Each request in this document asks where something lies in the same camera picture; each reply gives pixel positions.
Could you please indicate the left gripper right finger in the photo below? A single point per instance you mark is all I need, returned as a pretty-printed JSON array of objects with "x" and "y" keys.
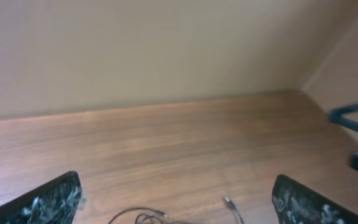
[{"x": 296, "y": 203}]

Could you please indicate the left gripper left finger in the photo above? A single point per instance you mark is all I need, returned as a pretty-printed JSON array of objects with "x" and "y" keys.
[{"x": 53, "y": 202}]

